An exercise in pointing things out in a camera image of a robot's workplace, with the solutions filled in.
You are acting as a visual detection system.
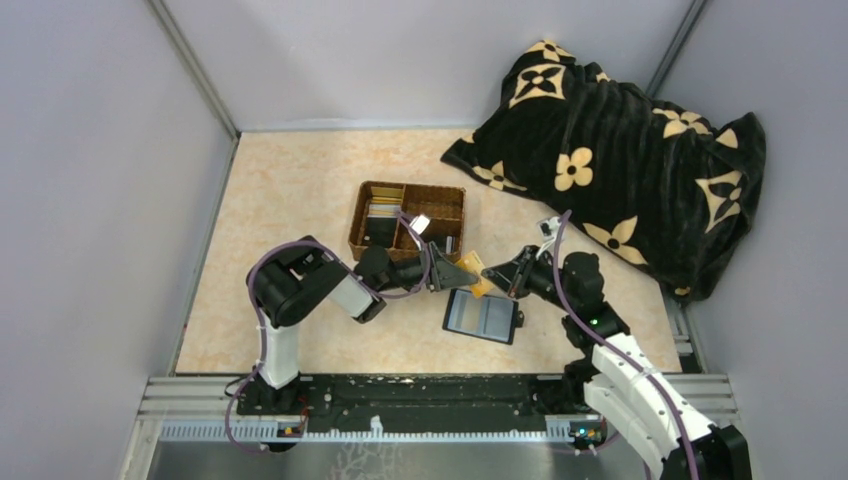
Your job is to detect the gold credit card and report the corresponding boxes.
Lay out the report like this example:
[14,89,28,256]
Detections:
[455,250,495,299]

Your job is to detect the black leather card holder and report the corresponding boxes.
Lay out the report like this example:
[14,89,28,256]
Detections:
[442,289,525,345]

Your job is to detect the brown wicker divided basket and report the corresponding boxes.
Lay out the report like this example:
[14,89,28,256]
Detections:
[348,181,466,261]

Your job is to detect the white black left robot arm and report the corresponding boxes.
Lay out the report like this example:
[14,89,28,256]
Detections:
[246,236,479,390]

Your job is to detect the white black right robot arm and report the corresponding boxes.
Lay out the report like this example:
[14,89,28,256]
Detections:
[482,246,753,479]

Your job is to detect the black card in basket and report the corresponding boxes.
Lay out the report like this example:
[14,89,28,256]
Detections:
[362,217,397,248]

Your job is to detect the silver card in basket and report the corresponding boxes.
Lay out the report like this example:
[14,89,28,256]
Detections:
[367,202,401,218]

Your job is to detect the gold card in basket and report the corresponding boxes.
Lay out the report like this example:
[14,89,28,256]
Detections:
[370,186,404,204]

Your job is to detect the black wallet in basket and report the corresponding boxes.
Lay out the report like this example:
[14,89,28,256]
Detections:
[432,235,458,255]

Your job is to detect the black floral patterned blanket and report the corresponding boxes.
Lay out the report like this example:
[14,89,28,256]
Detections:
[442,40,767,303]

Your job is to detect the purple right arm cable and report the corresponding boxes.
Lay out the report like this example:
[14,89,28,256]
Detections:
[551,210,702,480]

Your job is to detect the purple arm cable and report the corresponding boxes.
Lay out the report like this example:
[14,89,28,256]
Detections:
[223,213,433,455]
[551,210,702,480]

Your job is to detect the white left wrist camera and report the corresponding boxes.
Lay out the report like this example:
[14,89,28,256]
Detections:
[409,215,431,235]

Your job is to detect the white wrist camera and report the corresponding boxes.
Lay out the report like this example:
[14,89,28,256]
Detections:
[409,215,431,235]
[536,216,561,258]

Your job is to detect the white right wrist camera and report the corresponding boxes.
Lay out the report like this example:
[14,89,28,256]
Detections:
[536,216,561,258]

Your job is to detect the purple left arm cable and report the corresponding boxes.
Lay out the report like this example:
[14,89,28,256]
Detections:
[223,213,433,455]

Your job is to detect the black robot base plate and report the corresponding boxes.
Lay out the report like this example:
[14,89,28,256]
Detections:
[235,374,610,444]

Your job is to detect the aluminium frame rail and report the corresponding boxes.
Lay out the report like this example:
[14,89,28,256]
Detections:
[135,374,740,445]

